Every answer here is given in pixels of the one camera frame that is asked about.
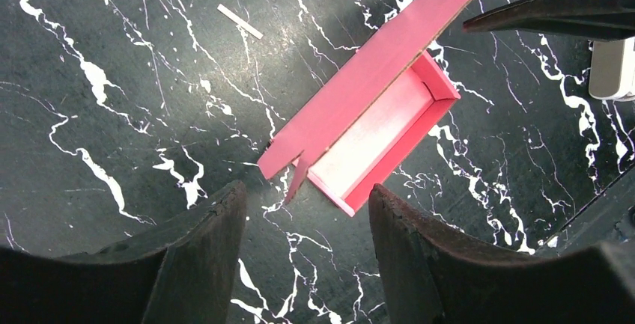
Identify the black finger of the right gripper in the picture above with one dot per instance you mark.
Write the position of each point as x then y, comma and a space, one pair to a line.
591, 19

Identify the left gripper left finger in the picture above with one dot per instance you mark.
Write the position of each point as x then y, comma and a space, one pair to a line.
181, 271

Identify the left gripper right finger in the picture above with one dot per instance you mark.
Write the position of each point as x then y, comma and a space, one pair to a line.
433, 273

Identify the pink paper box sheet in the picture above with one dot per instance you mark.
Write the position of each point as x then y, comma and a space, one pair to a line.
372, 113

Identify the small white plastic clip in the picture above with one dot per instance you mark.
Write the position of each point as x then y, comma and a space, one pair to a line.
611, 75

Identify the small white strip scrap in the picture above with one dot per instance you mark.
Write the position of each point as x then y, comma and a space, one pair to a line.
239, 21

